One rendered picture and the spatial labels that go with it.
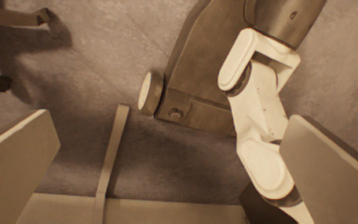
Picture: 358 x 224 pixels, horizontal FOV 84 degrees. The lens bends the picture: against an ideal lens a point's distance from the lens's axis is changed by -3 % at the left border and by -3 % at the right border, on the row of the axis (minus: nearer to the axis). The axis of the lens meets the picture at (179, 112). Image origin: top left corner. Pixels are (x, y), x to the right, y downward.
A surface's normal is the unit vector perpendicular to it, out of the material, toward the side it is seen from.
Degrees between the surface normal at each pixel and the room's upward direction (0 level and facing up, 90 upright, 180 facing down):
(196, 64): 0
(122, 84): 0
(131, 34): 0
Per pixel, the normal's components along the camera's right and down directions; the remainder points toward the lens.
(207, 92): 0.19, 0.53
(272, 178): -0.90, -0.24
